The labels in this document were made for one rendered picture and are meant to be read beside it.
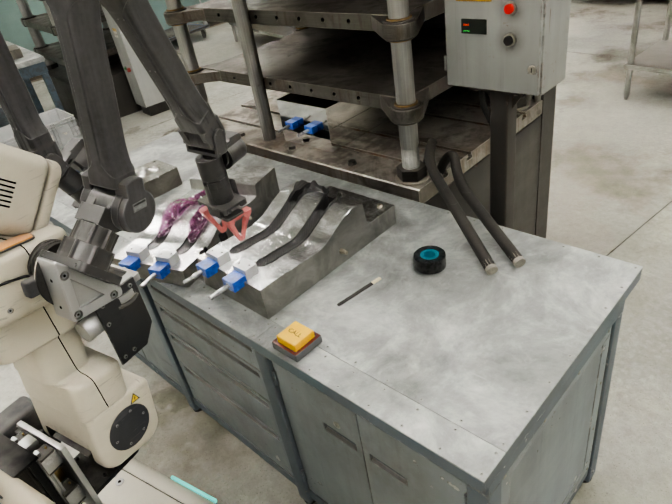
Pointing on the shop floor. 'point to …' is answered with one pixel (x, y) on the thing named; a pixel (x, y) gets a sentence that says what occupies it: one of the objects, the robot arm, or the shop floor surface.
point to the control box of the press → (505, 71)
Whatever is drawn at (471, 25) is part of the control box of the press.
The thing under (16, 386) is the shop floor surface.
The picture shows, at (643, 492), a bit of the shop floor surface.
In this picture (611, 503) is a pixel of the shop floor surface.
